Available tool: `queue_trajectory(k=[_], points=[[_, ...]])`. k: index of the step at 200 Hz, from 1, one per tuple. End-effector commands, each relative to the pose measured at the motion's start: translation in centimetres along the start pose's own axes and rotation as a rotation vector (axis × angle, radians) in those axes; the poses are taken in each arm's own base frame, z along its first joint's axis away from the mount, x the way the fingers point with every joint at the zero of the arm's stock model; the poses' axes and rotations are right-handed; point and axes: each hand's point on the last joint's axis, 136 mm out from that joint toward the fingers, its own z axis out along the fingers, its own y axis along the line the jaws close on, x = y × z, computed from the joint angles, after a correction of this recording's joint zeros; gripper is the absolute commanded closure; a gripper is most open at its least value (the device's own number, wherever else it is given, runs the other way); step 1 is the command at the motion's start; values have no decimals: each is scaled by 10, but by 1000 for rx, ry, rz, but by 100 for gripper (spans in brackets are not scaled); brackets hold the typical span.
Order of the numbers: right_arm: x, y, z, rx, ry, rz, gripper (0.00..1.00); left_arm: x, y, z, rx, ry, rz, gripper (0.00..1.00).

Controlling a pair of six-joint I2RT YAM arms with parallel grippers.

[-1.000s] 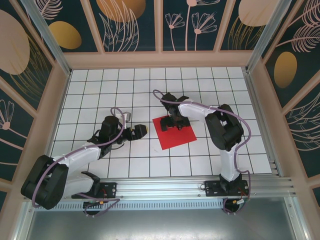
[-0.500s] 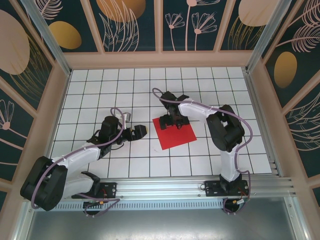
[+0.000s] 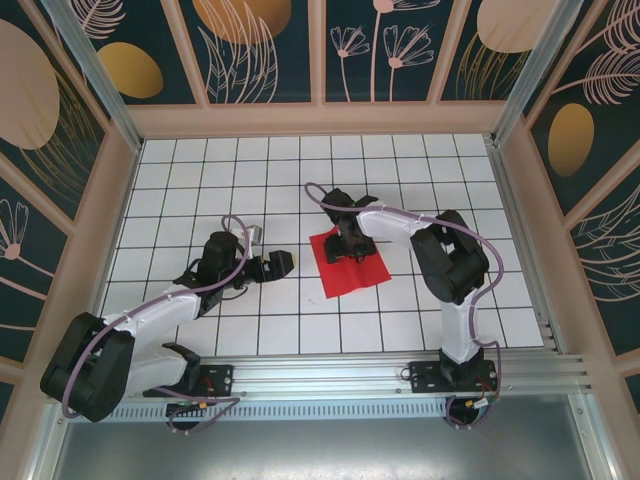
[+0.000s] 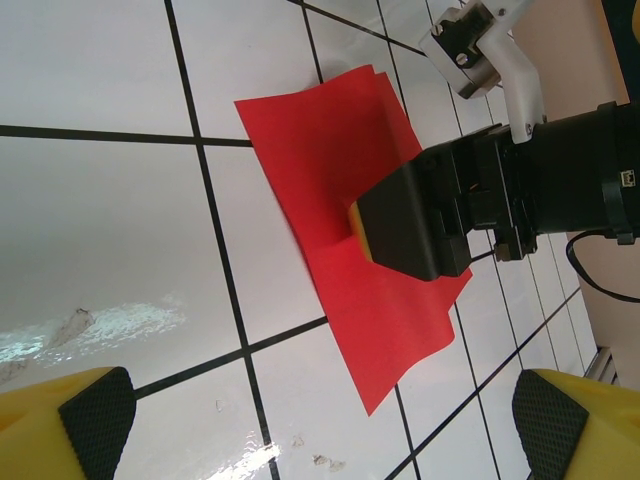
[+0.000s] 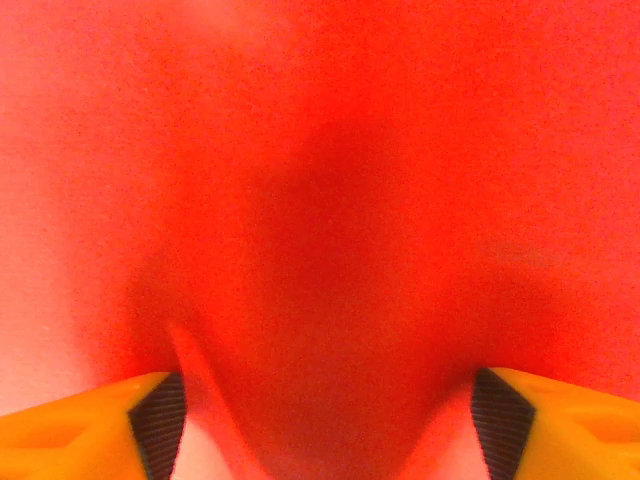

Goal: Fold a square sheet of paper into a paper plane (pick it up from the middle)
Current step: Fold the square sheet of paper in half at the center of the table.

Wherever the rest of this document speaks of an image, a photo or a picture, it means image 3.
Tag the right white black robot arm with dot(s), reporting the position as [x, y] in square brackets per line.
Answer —
[457, 330]

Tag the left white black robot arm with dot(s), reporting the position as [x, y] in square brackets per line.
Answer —
[150, 310]

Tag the grey metal sheet shelf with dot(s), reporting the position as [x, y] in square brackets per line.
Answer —
[320, 450]

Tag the long aluminium mounting rail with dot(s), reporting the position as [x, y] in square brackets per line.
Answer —
[320, 372]

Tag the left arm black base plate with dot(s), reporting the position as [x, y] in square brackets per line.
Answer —
[220, 377]

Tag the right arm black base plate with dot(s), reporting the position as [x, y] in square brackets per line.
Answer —
[425, 377]

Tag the aluminium side rail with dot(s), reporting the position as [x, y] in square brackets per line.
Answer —
[525, 250]

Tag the aluminium corner post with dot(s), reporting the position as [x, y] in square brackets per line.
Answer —
[109, 97]
[531, 75]

